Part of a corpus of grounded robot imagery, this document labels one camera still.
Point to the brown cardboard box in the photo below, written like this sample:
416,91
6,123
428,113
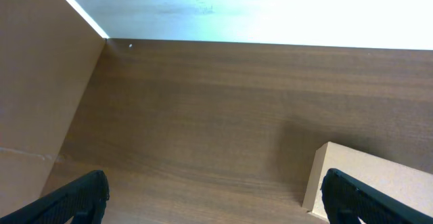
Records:
405,184

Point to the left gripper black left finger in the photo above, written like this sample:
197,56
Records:
80,201

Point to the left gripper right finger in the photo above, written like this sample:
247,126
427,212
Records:
348,200

